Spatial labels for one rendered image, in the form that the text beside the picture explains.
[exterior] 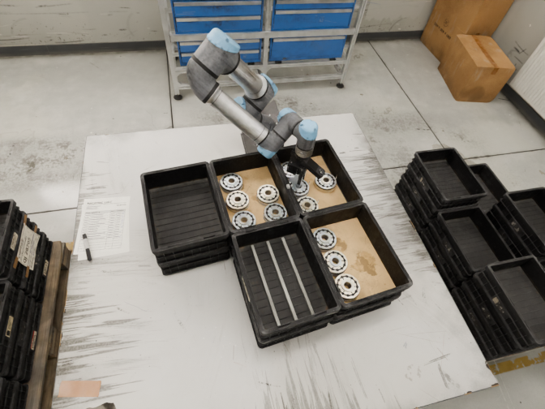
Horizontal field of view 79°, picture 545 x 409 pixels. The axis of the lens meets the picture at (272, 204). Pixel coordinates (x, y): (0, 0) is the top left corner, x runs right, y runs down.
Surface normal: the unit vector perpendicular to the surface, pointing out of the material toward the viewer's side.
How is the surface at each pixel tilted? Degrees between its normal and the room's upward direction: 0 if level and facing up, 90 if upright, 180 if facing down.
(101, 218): 0
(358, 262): 0
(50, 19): 90
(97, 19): 90
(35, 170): 0
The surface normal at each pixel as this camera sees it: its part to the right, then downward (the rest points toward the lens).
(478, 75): 0.01, 0.81
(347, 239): 0.08, -0.58
